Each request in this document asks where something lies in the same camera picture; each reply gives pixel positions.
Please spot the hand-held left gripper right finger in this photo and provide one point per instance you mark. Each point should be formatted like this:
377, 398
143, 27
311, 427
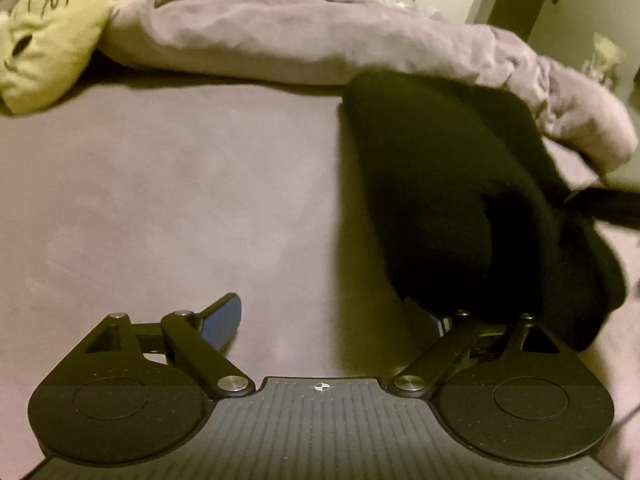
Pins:
426, 318

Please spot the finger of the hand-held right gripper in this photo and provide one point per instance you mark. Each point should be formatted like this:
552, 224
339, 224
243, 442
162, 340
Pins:
607, 206

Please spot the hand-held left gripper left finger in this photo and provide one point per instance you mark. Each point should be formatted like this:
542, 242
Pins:
225, 321

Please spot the black small garment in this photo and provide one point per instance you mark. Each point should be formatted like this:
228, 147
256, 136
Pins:
440, 185

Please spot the purple bed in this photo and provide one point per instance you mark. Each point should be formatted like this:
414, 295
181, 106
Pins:
150, 200

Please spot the small pale object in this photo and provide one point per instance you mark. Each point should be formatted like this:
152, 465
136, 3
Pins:
606, 52

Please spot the white door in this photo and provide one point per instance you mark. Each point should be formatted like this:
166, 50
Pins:
580, 5

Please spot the purple fuzzy blanket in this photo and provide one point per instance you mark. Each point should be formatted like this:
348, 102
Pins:
300, 25

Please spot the yellow face cushion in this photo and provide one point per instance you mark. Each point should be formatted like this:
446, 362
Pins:
55, 35

